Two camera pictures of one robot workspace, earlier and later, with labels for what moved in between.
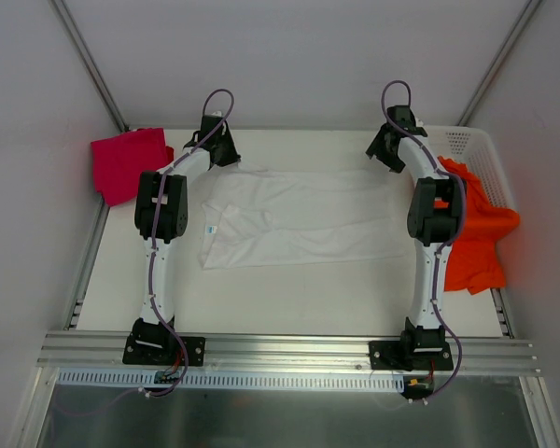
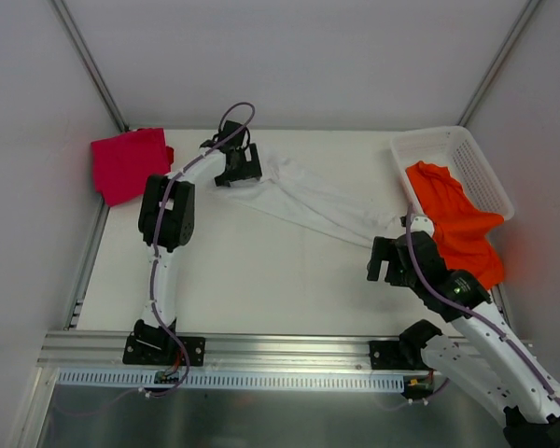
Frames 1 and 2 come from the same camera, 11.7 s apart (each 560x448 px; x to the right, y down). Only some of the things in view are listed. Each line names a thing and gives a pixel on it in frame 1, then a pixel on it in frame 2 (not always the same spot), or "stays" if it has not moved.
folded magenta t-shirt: (119, 161) stays
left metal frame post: (92, 65) stays
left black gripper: (226, 152) -> (241, 169)
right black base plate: (410, 356) stays
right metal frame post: (499, 61) stays
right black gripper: (385, 152) -> (389, 260)
